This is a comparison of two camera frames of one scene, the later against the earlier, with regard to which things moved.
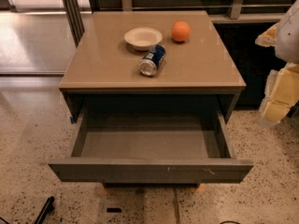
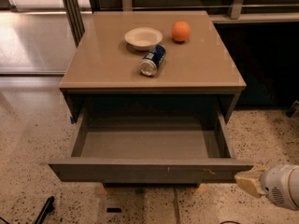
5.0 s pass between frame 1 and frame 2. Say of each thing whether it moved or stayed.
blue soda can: stayed
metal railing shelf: stayed
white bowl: stayed
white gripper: moved
